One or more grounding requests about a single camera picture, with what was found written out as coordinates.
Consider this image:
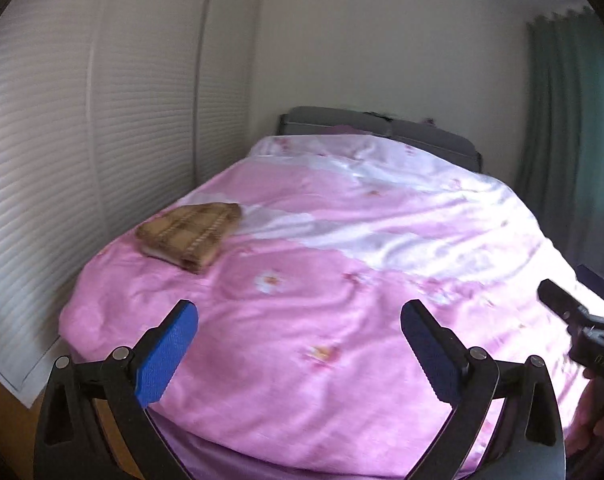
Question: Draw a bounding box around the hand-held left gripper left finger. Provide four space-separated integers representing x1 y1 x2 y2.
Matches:
33 300 200 480

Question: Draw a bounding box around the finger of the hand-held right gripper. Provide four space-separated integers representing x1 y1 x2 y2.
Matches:
538 279 604 333
576 264 604 313

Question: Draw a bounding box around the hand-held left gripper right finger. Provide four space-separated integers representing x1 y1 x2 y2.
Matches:
399 299 568 480

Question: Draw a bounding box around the brown striped small garment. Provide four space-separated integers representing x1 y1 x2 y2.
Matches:
135 202 243 275

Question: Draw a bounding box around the person's right hand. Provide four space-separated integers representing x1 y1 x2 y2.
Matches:
566 367 604 458

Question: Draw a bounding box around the pink floral duvet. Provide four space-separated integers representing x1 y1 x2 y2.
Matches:
59 135 598 478

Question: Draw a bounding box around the grey-green curtain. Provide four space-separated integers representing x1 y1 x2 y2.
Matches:
514 7 604 281

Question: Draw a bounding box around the grey bed headboard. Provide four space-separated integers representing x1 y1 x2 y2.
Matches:
277 106 484 176

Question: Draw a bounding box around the white louvered wardrobe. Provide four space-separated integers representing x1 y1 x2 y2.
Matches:
0 0 265 408

